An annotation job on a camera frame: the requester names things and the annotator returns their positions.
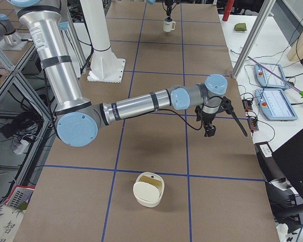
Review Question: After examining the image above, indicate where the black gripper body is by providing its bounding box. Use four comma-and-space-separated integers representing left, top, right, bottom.
195, 105, 216, 137
162, 0, 179, 12

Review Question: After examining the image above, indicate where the white ceramic mug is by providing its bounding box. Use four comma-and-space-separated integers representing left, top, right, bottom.
163, 18, 176, 32

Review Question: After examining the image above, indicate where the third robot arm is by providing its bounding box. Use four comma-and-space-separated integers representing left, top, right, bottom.
0, 14, 26, 51

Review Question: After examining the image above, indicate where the red cylinder bottle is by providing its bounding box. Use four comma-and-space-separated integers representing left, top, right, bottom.
222, 0, 234, 22

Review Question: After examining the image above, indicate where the near teach pendant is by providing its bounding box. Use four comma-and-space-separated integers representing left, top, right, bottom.
255, 88, 298, 121

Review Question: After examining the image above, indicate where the teach pendant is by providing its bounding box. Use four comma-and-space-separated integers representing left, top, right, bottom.
255, 88, 298, 121
255, 63, 289, 90

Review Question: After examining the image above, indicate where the green bean bag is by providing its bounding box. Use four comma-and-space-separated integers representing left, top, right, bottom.
234, 23, 247, 32

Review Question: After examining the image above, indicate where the far teach pendant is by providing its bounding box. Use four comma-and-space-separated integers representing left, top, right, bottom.
255, 63, 289, 90

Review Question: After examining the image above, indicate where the cream lidded bin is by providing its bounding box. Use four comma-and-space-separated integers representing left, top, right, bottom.
133, 172, 165, 208

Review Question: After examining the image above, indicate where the black monitor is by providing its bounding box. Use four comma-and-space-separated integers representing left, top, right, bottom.
272, 128, 303, 198

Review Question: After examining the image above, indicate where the green-tipped grabber stick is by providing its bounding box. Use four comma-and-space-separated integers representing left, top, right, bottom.
248, 56, 303, 98

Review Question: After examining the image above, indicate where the white plastic basket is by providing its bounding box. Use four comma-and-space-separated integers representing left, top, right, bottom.
4, 186, 35, 208

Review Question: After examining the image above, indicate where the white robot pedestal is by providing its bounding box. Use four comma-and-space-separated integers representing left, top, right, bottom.
80, 0, 126, 83

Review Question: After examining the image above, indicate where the aluminium frame post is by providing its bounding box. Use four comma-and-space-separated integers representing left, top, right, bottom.
231, 0, 276, 79

